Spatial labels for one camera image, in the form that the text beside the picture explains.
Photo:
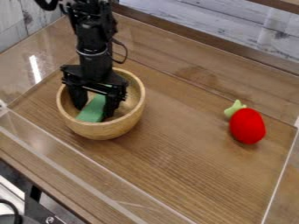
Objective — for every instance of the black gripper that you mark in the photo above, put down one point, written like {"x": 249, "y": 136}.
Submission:
{"x": 93, "y": 75}

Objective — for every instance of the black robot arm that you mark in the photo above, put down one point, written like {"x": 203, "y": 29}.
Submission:
{"x": 92, "y": 23}

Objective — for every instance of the clear acrylic tray wall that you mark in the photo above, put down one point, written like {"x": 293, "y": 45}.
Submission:
{"x": 98, "y": 196}

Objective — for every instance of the light wooden bowl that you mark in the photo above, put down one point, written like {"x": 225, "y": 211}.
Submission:
{"x": 114, "y": 126}

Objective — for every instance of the green rectangular block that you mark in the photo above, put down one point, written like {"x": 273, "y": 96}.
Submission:
{"x": 92, "y": 113}

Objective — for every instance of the red plush strawberry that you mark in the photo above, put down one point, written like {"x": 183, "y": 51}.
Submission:
{"x": 245, "y": 123}

